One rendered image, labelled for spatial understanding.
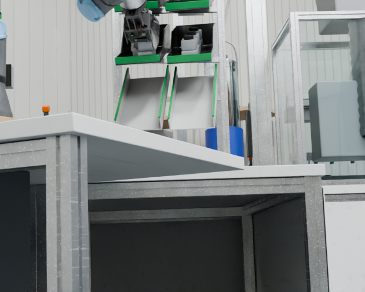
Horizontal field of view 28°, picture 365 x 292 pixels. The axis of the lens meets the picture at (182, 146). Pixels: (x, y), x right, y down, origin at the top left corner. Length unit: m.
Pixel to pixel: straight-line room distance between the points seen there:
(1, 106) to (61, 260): 0.54
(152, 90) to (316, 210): 0.64
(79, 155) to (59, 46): 6.31
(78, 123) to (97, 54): 6.25
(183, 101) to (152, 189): 0.39
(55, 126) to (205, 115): 1.06
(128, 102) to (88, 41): 5.26
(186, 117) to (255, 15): 1.37
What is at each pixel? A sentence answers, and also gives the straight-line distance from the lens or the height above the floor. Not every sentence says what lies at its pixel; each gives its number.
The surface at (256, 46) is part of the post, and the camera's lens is 3.36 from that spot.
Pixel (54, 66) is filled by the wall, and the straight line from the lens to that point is 7.28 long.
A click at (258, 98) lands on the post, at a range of 3.30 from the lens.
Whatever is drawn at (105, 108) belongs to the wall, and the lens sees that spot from 7.16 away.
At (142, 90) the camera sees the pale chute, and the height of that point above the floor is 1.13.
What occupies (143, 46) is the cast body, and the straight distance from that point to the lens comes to 2.13.
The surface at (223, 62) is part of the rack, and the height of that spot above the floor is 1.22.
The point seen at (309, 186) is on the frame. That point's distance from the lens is 1.93.
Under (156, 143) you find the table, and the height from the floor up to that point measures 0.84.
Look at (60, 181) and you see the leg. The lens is 1.11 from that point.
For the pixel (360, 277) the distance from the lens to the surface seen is 2.71.
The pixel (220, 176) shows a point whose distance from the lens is 1.89.
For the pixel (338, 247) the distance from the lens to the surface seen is 2.69.
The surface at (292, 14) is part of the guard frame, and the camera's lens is 2.91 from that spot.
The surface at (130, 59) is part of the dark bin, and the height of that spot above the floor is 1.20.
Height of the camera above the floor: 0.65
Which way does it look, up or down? 8 degrees up
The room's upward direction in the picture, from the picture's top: 2 degrees counter-clockwise
